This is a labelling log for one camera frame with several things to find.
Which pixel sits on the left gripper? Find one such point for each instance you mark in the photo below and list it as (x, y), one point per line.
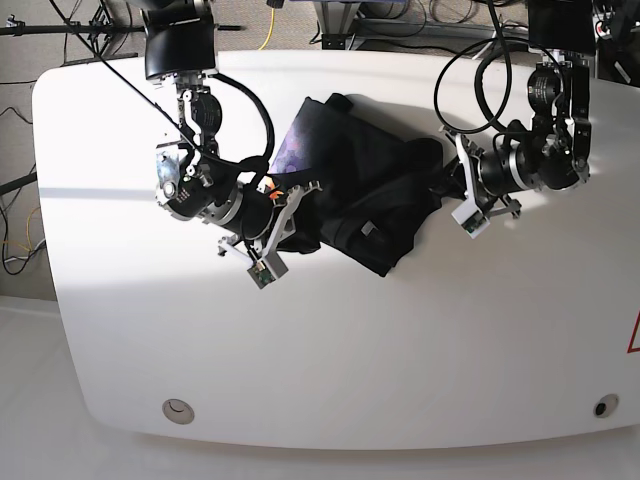
(481, 179)

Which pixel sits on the black T-shirt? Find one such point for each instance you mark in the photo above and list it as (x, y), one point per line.
(375, 194)

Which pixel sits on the right table grommet cap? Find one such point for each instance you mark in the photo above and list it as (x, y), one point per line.
(606, 406)

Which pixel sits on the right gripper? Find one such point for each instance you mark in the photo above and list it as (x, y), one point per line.
(256, 223)

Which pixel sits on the left table grommet cap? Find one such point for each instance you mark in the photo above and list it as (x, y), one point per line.
(178, 411)

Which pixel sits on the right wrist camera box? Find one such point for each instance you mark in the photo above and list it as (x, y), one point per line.
(267, 272)

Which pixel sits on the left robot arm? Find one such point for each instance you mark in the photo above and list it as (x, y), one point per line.
(553, 151)

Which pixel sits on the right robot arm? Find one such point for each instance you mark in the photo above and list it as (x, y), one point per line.
(194, 181)

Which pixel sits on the aluminium frame base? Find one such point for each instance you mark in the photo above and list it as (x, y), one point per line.
(425, 35)

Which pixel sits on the red triangle warning sticker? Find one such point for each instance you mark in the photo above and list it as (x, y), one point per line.
(633, 345)

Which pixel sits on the black tripod stand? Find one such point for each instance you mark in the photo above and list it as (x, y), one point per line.
(103, 31)

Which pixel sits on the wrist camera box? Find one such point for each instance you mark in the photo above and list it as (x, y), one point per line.
(267, 272)
(471, 218)

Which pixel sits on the table grommet cap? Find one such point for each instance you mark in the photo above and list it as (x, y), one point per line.
(606, 406)
(178, 411)

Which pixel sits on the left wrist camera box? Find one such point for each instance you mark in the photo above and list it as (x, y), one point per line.
(471, 218)

